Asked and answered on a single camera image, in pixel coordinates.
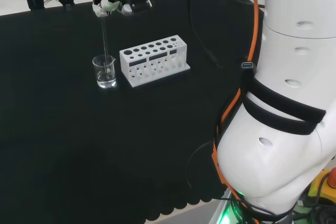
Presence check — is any clear glass beaker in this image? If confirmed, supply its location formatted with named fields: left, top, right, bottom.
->
left=92, top=54, right=117, bottom=89

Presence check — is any orange cable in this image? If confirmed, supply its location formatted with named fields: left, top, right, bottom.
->
left=211, top=0, right=260, bottom=224

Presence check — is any white test tube rack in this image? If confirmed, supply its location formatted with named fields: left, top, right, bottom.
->
left=119, top=35, right=191, bottom=88

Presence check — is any black cable with blue plug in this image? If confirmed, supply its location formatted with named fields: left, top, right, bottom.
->
left=183, top=0, right=257, bottom=74

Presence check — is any thin black looped cable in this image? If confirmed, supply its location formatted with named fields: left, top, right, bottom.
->
left=185, top=140, right=219, bottom=191

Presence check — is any black bench cloth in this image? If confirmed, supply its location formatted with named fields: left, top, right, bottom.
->
left=0, top=0, right=266, bottom=224

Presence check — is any yellow stop button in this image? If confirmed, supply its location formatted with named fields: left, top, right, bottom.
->
left=307, top=167, right=336, bottom=206

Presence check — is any clear glass rod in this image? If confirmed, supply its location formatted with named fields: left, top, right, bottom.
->
left=101, top=14, right=110, bottom=74

